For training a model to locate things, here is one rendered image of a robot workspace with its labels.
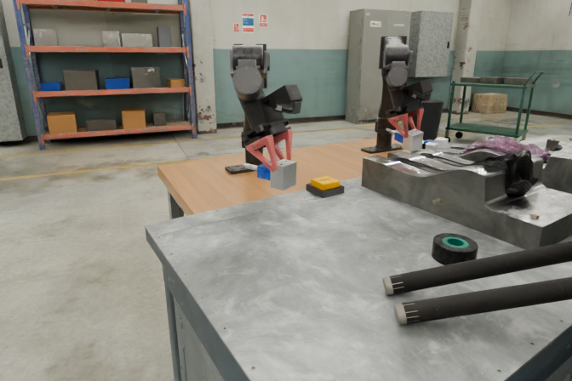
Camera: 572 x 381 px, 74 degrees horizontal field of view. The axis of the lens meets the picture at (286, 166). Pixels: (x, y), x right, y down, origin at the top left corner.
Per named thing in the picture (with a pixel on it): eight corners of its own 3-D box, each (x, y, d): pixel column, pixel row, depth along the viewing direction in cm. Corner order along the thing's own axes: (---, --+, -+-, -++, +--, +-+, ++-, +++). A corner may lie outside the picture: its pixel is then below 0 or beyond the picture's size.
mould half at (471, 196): (361, 185, 116) (363, 143, 113) (417, 172, 130) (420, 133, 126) (537, 254, 76) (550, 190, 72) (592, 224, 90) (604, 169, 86)
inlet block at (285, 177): (237, 179, 89) (237, 156, 87) (251, 173, 93) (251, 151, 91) (283, 190, 81) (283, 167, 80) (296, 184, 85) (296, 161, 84)
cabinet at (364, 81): (345, 121, 726) (349, 11, 672) (388, 117, 763) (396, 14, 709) (358, 125, 684) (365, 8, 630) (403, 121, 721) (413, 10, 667)
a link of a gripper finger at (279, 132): (305, 158, 85) (288, 120, 85) (287, 166, 80) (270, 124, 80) (283, 167, 89) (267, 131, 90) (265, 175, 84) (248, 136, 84)
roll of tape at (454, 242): (480, 257, 75) (483, 241, 74) (468, 274, 69) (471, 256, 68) (439, 244, 80) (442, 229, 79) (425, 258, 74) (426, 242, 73)
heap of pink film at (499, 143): (454, 156, 128) (456, 133, 126) (468, 146, 141) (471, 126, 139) (545, 170, 112) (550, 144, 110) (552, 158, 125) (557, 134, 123)
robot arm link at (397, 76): (414, 86, 109) (417, 43, 108) (383, 86, 111) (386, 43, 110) (409, 89, 121) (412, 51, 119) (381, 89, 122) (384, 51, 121)
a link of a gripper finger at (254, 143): (299, 161, 83) (283, 122, 83) (280, 168, 78) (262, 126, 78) (277, 171, 87) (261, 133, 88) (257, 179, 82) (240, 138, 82)
